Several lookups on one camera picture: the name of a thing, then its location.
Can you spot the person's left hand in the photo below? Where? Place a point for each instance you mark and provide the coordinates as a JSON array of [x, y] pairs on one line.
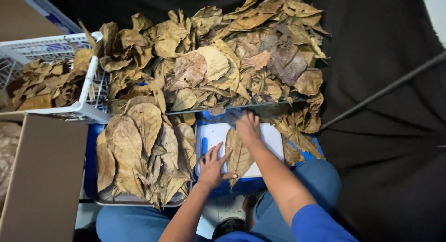
[[210, 172]]

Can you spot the person's right hand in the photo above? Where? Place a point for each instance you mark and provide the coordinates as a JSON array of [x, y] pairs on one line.
[[249, 129]]

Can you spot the person's right fingers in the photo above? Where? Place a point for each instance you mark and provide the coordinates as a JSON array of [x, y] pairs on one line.
[[247, 116]]

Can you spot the blue wiping cloth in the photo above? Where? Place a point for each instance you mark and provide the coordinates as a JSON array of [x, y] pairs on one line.
[[233, 117]]

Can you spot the single dried brown leaf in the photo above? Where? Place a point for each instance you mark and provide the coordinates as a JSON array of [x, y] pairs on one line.
[[238, 158]]

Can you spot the long metal tray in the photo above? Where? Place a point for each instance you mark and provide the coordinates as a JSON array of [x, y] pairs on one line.
[[244, 105]]

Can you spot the white plastic cutting board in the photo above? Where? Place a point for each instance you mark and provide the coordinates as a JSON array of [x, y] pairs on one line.
[[271, 137]]

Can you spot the large heap of dried leaves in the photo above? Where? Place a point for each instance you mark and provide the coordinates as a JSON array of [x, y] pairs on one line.
[[216, 60]]

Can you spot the person's right jeans leg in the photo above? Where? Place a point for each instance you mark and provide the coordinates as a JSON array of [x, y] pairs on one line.
[[306, 179]]

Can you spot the person's jeans leg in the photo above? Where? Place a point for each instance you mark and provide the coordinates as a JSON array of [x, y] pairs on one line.
[[132, 224], [306, 179]]

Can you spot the flat pile of wiped leaves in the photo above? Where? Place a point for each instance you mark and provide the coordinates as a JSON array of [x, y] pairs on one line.
[[139, 151]]

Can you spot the black round container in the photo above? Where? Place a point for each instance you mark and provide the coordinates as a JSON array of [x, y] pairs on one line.
[[228, 228]]

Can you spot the person's blue shirt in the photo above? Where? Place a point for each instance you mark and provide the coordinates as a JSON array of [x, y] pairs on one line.
[[320, 226]]

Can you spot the black metal rod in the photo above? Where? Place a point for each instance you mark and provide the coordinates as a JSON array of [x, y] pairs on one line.
[[383, 91]]

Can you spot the black fabric backdrop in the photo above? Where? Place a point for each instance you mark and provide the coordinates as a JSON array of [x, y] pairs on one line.
[[383, 148]]

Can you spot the round-cornered metal tray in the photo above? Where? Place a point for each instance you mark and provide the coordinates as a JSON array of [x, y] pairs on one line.
[[132, 201]]

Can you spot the white plastic basket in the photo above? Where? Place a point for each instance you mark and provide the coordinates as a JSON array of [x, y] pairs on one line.
[[90, 109]]

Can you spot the person's left jeans leg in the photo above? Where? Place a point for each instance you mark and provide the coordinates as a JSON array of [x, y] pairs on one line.
[[132, 224]]

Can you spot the dried leaves batch in basket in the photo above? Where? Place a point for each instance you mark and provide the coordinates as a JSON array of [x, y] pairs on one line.
[[41, 85]]

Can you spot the open brown cardboard box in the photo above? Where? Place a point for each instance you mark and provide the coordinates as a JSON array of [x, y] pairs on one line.
[[45, 179]]

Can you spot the brown cardboard sheet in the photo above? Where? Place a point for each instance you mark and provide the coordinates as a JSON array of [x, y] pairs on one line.
[[21, 15]]

